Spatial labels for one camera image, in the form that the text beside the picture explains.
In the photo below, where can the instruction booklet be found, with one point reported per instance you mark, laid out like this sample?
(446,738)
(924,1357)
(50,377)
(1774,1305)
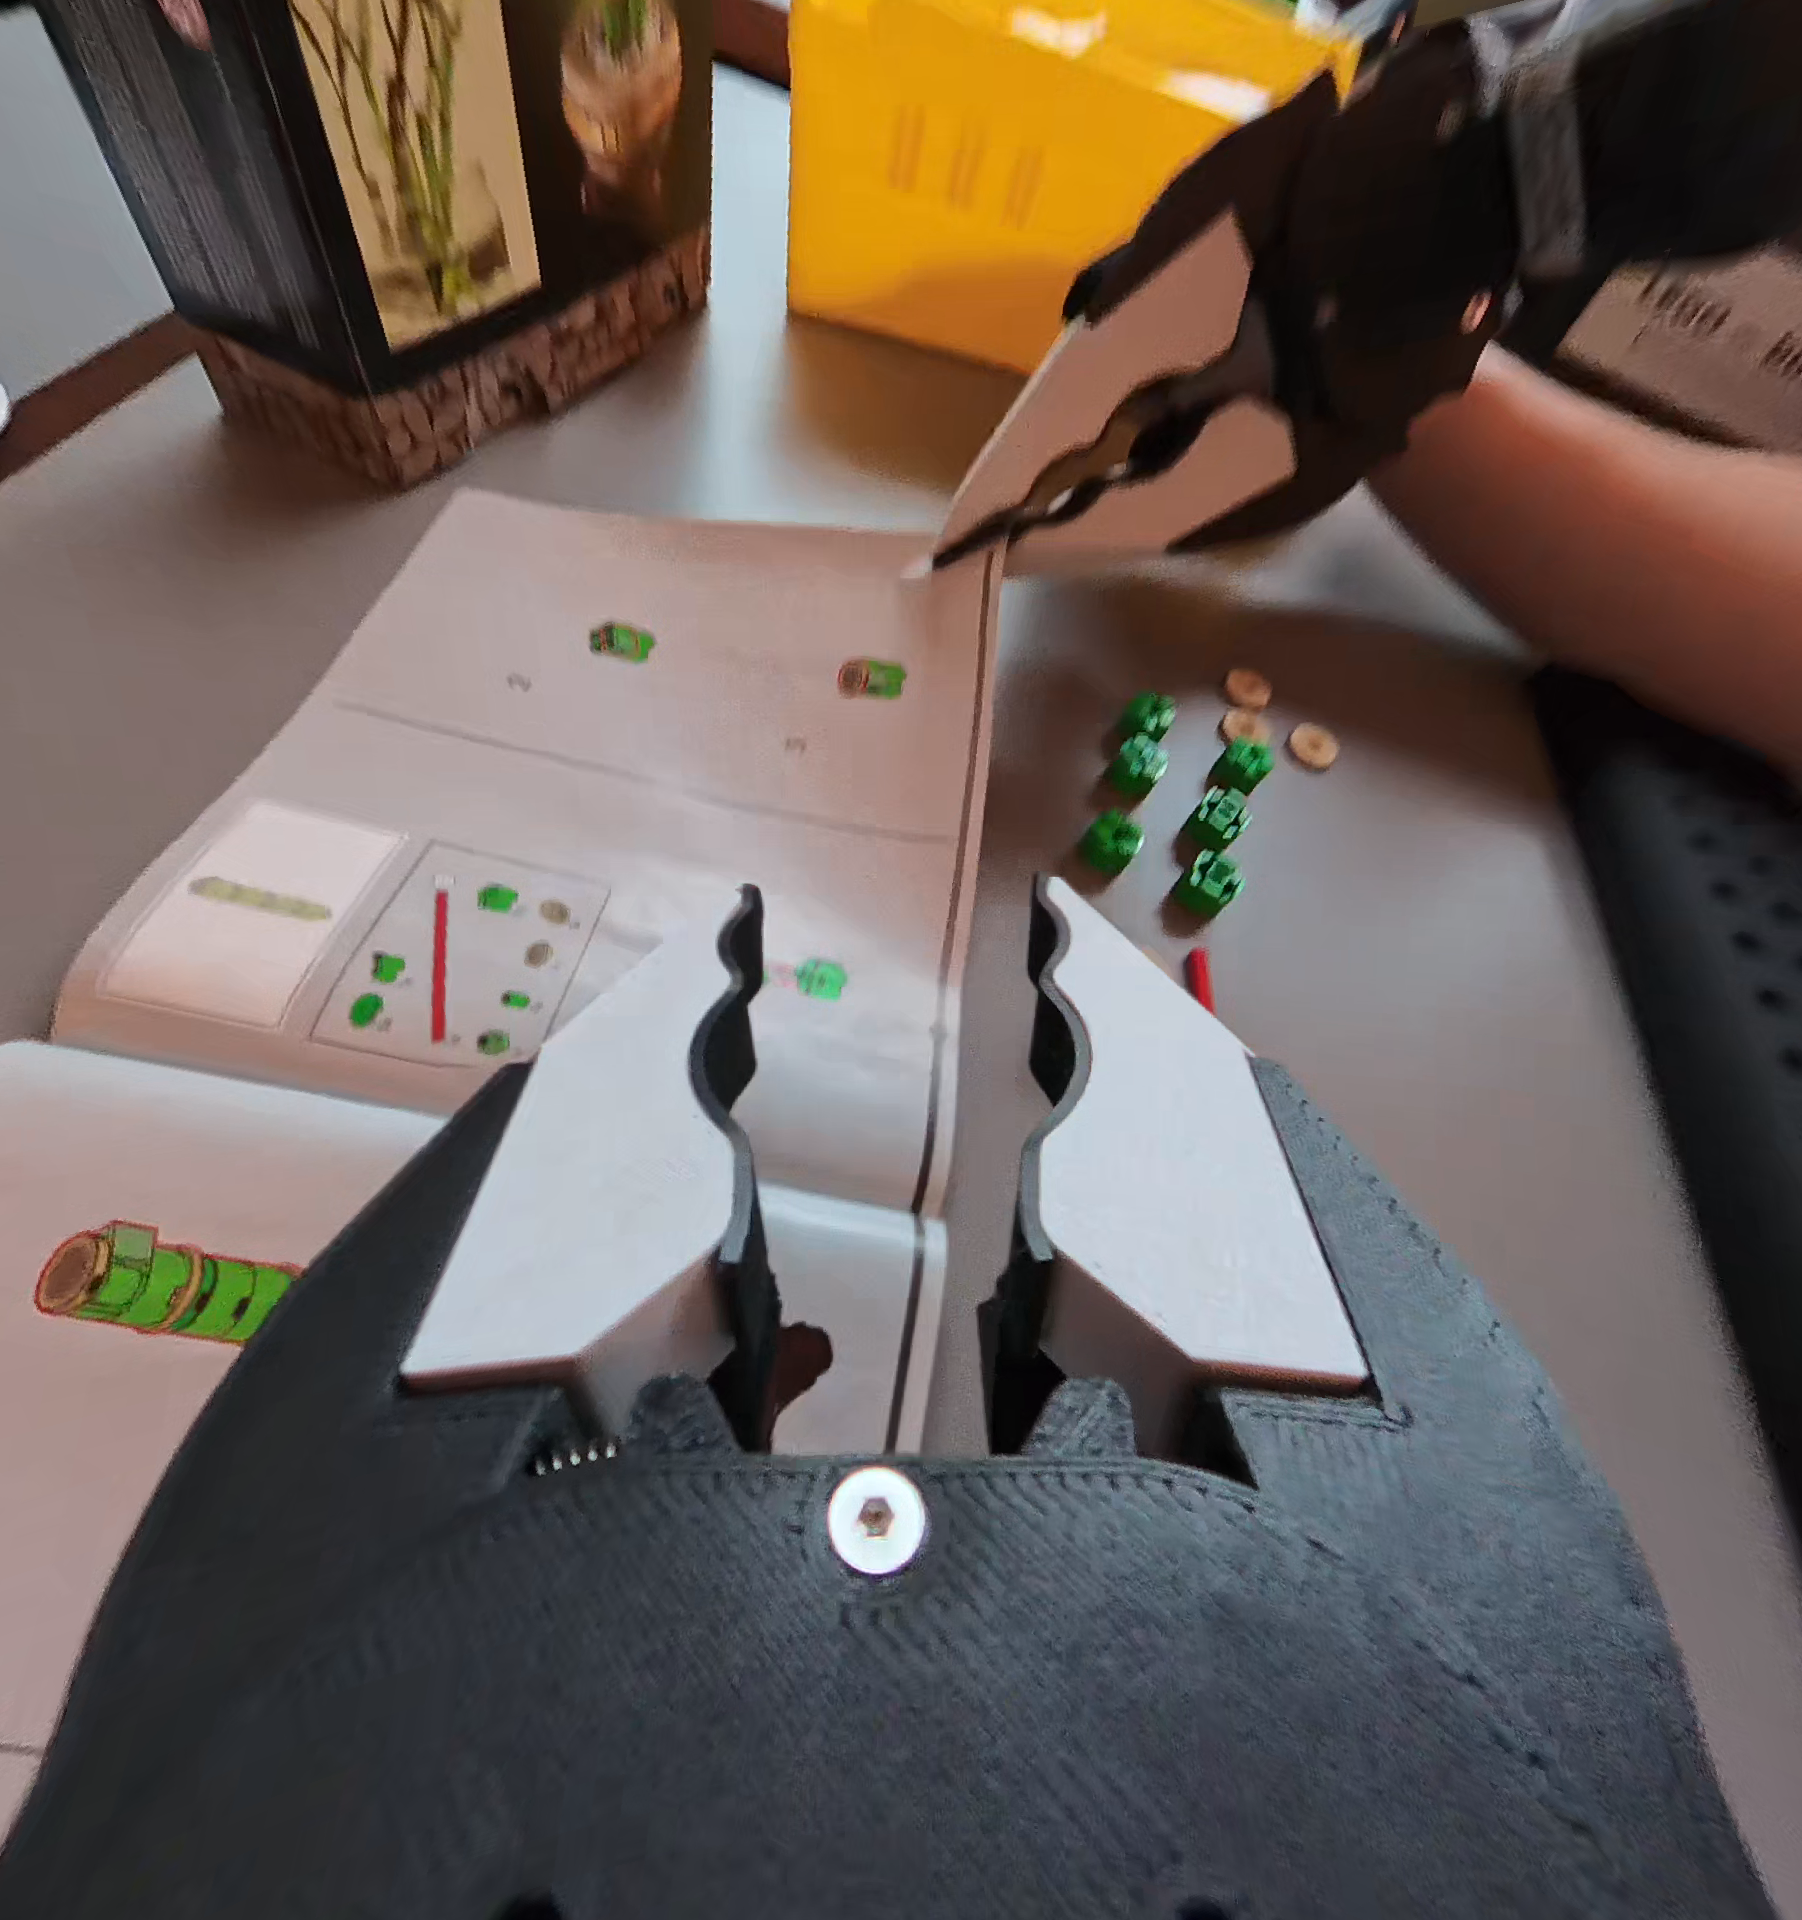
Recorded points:
(616,750)

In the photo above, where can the yellow storage bin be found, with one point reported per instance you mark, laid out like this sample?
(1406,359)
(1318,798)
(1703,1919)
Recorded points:
(916,180)

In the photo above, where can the red plastic rod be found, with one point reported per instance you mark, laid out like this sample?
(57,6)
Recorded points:
(1199,978)

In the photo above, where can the black bamboo set box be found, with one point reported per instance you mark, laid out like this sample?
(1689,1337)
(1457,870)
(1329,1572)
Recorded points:
(391,227)

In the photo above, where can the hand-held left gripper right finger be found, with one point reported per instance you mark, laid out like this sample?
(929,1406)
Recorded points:
(1188,1202)

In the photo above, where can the person's right forearm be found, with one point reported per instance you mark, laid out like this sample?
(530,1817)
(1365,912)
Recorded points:
(1666,569)

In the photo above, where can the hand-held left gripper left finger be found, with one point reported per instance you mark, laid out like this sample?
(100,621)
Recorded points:
(571,1171)

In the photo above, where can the grey desk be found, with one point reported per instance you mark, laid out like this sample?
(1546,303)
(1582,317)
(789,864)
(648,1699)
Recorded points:
(1365,1124)

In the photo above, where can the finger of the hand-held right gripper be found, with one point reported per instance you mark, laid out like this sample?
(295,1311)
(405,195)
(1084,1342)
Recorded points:
(1126,360)
(1201,481)

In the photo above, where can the tan round plate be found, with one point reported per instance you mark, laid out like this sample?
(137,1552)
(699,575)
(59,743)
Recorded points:
(1313,743)
(1243,728)
(1248,689)

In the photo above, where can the group of green round bricks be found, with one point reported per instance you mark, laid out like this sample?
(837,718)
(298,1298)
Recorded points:
(1135,769)

